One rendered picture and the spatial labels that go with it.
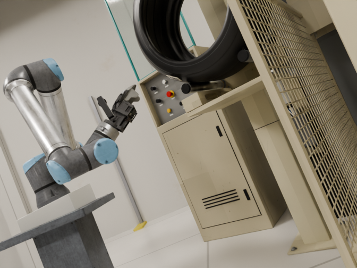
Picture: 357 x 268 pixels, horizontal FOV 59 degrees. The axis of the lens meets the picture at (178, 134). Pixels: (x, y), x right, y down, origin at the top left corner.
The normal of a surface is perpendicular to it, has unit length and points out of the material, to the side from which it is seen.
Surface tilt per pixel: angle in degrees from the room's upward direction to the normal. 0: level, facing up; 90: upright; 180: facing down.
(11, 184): 90
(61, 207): 90
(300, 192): 90
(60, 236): 90
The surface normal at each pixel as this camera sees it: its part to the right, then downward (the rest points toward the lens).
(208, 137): -0.54, 0.18
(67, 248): -0.09, -0.03
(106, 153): 0.55, -0.06
